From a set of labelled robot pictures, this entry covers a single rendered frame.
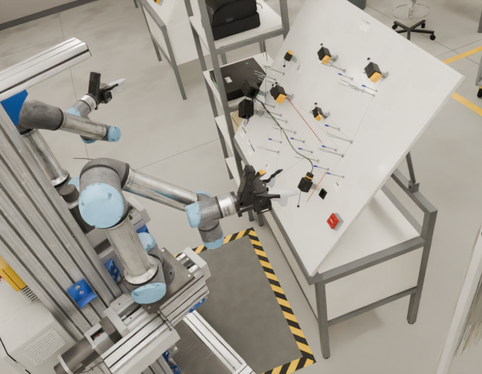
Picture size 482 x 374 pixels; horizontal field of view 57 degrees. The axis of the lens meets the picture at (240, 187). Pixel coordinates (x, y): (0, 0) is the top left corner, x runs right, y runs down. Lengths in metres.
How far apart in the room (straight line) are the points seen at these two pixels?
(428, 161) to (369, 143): 2.05
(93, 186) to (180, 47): 3.73
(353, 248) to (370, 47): 0.93
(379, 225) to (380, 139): 0.60
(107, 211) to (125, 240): 0.16
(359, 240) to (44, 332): 1.44
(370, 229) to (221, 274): 1.29
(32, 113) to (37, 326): 0.78
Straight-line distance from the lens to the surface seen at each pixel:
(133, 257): 1.44
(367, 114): 1.95
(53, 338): 1.87
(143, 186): 1.43
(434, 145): 4.08
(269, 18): 2.83
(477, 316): 2.06
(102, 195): 1.24
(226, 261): 3.26
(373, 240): 2.26
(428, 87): 1.79
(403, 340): 2.89
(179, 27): 4.82
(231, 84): 2.89
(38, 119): 1.83
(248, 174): 1.35
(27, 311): 1.90
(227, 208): 1.38
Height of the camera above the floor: 2.55
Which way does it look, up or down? 43 degrees down
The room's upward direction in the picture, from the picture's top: 13 degrees counter-clockwise
